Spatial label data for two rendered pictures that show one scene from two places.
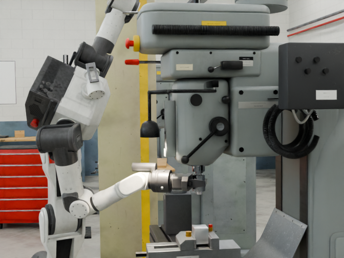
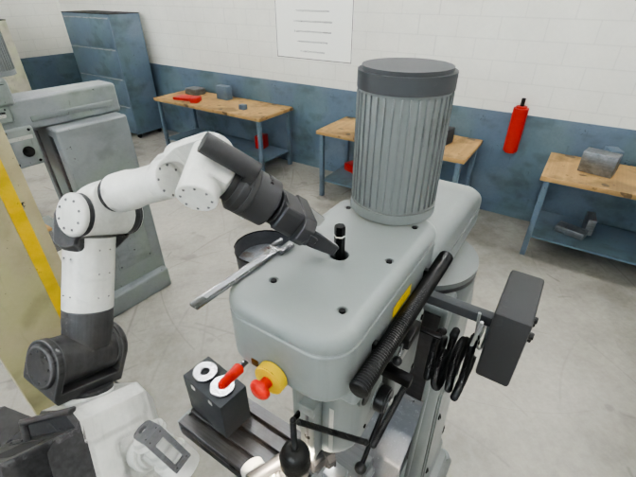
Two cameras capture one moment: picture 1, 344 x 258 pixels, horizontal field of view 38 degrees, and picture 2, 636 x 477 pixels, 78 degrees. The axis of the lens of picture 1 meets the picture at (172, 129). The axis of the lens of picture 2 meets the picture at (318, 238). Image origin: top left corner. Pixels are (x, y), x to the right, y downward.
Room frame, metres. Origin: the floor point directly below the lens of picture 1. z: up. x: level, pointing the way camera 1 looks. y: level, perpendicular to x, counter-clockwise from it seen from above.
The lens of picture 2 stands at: (1.49, 0.40, 2.34)
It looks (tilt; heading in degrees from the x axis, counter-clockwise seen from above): 33 degrees down; 313
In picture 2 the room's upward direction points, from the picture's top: straight up
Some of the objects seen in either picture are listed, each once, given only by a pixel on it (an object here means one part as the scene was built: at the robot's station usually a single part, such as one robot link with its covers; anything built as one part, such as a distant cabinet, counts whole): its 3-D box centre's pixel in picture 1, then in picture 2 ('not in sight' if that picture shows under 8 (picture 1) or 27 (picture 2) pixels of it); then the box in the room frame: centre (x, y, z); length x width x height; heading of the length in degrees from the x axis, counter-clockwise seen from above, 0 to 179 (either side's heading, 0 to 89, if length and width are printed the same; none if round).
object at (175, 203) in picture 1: (176, 208); (217, 395); (2.41, -0.02, 1.03); 0.22 x 0.12 x 0.20; 4
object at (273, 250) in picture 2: (153, 12); (245, 270); (1.98, 0.07, 1.89); 0.24 x 0.04 x 0.01; 97
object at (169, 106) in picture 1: (169, 128); (310, 427); (1.87, 0.01, 1.45); 0.04 x 0.04 x 0.21; 10
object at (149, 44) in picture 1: (201, 30); (342, 281); (1.90, -0.11, 1.81); 0.47 x 0.26 x 0.16; 100
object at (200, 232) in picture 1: (199, 234); (335, 476); (1.88, -0.10, 1.04); 0.06 x 0.05 x 0.06; 7
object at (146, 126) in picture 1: (149, 128); (294, 454); (1.85, 0.08, 1.45); 0.07 x 0.07 x 0.06
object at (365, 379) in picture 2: (216, 30); (409, 309); (1.75, -0.16, 1.79); 0.45 x 0.04 x 0.04; 100
